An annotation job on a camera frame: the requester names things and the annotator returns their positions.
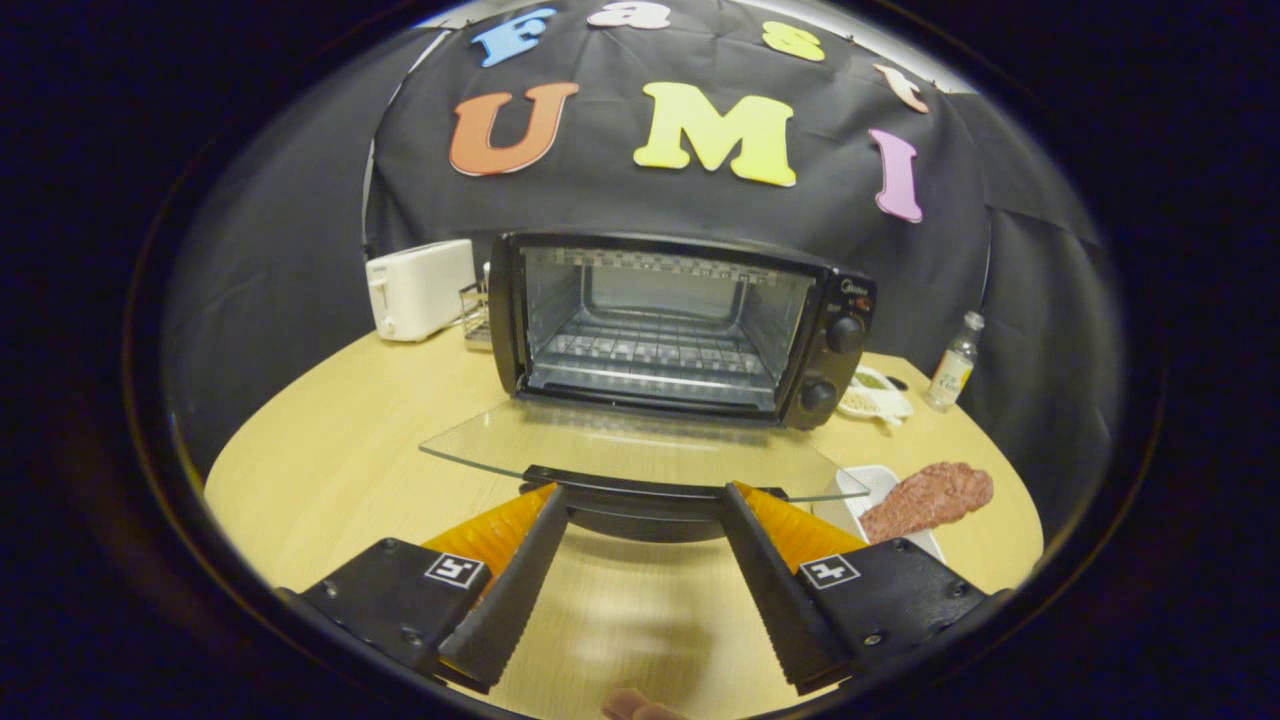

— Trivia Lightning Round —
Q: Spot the small clear glass bottle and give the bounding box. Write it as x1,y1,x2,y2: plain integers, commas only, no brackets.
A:
925,310,986,414

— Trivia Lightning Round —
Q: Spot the red-brown meat slice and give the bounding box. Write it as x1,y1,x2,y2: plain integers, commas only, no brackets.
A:
858,461,995,545

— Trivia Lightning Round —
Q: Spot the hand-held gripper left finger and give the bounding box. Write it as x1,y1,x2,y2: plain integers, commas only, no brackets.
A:
278,484,569,694

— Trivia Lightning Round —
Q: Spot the metal wire rack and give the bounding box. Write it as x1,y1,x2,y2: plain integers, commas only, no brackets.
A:
458,262,493,351

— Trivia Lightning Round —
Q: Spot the white bread toaster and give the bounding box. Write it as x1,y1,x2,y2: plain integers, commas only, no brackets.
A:
365,238,478,343

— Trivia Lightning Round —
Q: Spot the white divided seasoning dish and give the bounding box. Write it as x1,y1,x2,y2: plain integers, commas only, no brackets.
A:
838,365,914,426

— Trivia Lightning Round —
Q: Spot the white rectangular tray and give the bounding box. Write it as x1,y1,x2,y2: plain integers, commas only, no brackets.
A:
812,465,946,563

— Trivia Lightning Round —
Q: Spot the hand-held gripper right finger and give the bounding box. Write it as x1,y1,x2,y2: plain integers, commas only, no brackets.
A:
716,481,1009,696

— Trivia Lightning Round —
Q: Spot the black toaster oven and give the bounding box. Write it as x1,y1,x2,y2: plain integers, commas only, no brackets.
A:
420,230,879,546

